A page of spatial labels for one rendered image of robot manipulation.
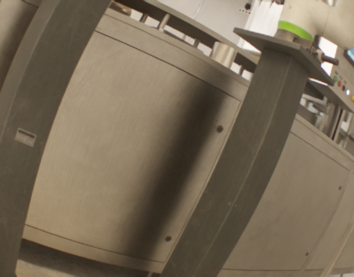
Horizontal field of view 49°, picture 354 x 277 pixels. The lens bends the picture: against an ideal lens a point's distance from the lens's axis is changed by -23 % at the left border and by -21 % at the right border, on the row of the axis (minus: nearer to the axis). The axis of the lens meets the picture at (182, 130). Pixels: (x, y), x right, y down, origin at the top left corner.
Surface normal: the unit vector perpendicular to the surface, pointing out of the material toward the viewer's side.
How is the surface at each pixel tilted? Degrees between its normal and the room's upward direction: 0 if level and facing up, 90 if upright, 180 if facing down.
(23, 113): 90
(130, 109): 90
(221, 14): 90
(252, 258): 90
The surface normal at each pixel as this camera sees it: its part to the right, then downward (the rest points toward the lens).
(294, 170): 0.55, 0.25
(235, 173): -0.67, -0.29
